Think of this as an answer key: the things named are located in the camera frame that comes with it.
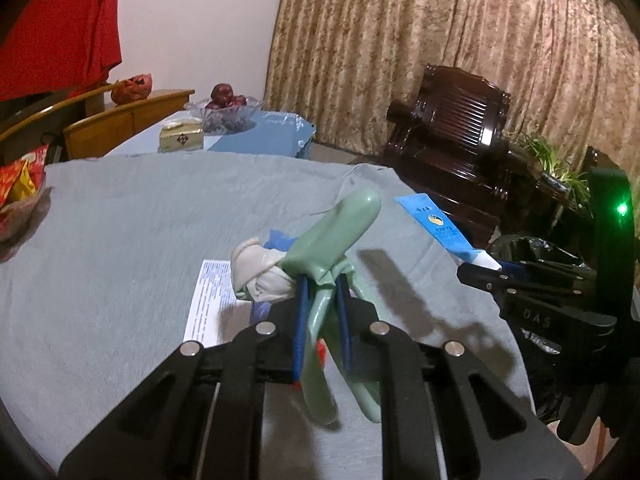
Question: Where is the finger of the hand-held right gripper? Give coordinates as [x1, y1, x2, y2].
[456, 260, 584, 307]
[501, 258, 592, 291]

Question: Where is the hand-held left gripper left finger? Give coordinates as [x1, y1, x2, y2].
[57, 277, 308, 480]

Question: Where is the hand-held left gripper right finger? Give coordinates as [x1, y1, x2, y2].
[335, 276, 586, 480]

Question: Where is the bin with black liner bag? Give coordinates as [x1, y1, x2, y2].
[487, 234, 601, 423]

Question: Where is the blue squeeze tube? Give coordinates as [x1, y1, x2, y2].
[394, 192, 503, 272]

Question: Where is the green rubber glove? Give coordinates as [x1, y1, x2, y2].
[231, 187, 383, 426]

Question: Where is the dark wooden side table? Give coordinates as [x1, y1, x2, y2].
[494, 160, 596, 242]

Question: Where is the blue plastic wrapper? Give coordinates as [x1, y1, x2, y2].
[249, 227, 302, 327]

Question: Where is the white printed paper leaflet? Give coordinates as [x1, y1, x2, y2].
[183, 258, 262, 347]

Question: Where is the green potted plant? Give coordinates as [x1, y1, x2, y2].
[515, 132, 592, 207]

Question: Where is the dark wooden armchair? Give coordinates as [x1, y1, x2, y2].
[382, 63, 517, 247]

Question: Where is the light blue tablecloth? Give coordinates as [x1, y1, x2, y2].
[100, 109, 317, 161]

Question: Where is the grey tablecloth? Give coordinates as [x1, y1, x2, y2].
[0, 152, 536, 480]

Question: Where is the glass fruit bowl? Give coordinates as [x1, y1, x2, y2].
[184, 98, 265, 136]

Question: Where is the gold tissue box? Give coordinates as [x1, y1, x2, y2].
[159, 115, 205, 154]

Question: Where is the beige patterned curtain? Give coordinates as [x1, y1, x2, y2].
[262, 0, 640, 188]

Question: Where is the wooden television cabinet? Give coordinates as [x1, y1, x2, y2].
[0, 82, 196, 162]

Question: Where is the red plastic bag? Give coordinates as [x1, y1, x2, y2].
[110, 73, 154, 106]

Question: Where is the yellow snack packet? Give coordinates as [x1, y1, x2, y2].
[9, 164, 39, 202]

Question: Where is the large red snack packet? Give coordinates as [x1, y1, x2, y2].
[0, 144, 51, 207]

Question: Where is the black television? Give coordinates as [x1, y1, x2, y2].
[0, 91, 76, 132]

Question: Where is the red cloth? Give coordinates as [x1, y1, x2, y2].
[0, 0, 124, 104]

